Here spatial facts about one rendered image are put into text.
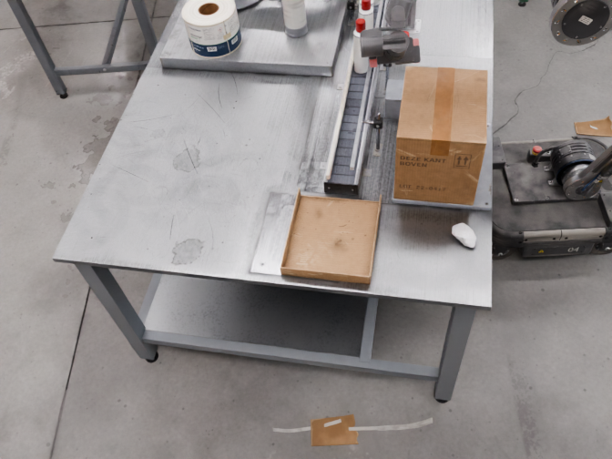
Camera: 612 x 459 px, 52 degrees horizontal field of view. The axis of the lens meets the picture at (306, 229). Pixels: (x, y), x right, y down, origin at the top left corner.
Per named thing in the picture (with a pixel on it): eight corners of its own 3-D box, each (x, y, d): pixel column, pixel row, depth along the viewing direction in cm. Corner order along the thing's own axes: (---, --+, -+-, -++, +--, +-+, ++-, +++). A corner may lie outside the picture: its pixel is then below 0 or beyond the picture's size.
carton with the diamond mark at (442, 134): (402, 129, 209) (405, 65, 187) (475, 134, 205) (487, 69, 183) (392, 198, 192) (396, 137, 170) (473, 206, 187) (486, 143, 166)
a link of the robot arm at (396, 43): (410, 50, 161) (409, 28, 160) (383, 53, 161) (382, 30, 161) (407, 56, 168) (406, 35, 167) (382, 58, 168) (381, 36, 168)
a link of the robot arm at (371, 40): (404, 5, 157) (401, 7, 165) (359, 8, 158) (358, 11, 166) (406, 53, 160) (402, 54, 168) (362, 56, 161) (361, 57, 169)
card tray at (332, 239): (300, 195, 198) (298, 187, 195) (381, 202, 194) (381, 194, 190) (280, 274, 181) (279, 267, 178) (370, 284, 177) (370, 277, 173)
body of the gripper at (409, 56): (375, 42, 174) (376, 35, 167) (412, 38, 173) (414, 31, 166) (377, 66, 174) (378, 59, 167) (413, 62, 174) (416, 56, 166)
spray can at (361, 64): (354, 65, 226) (353, 15, 209) (369, 65, 225) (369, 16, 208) (352, 74, 223) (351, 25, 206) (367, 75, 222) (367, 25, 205)
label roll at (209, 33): (251, 42, 238) (246, 8, 227) (208, 66, 232) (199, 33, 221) (223, 19, 249) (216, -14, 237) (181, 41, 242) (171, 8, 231)
